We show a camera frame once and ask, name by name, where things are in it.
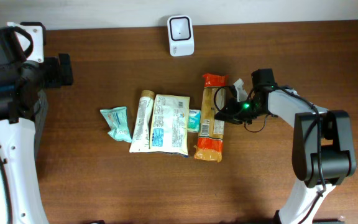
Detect teal tissue pack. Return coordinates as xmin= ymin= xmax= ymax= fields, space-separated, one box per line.
xmin=187 ymin=110 xmax=201 ymax=133

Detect spaghetti pack orange ends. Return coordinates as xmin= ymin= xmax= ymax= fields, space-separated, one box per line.
xmin=194 ymin=73 xmax=227 ymax=162

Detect yellow snack bag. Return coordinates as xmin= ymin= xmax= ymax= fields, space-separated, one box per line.
xmin=149 ymin=95 xmax=190 ymax=157

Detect cream tube brown cap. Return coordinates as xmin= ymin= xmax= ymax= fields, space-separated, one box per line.
xmin=129 ymin=90 xmax=155 ymax=153

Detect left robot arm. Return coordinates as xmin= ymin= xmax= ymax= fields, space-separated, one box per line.
xmin=0 ymin=22 xmax=73 ymax=223

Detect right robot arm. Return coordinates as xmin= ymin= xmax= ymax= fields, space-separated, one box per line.
xmin=214 ymin=68 xmax=357 ymax=223

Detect white barcode scanner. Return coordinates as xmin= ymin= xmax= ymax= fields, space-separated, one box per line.
xmin=167 ymin=15 xmax=195 ymax=57

